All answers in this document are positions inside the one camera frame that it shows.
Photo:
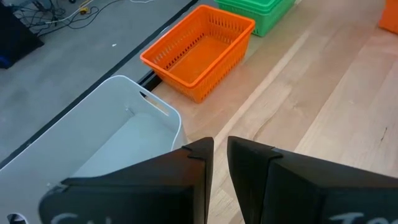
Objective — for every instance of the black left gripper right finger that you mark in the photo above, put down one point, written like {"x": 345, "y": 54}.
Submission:
{"x": 311, "y": 193}

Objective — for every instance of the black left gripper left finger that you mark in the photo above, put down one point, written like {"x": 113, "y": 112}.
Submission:
{"x": 140, "y": 186}

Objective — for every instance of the grey plastic bin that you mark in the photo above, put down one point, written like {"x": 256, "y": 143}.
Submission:
{"x": 93, "y": 124}

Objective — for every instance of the orange slotted plastic basket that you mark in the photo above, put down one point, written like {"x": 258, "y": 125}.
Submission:
{"x": 199, "y": 59}
{"x": 390, "y": 17}

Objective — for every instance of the green slotted plastic basket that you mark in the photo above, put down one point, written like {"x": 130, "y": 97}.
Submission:
{"x": 273, "y": 26}
{"x": 255, "y": 5}

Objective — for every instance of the black floor box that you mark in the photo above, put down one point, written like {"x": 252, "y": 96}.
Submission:
{"x": 15, "y": 37}

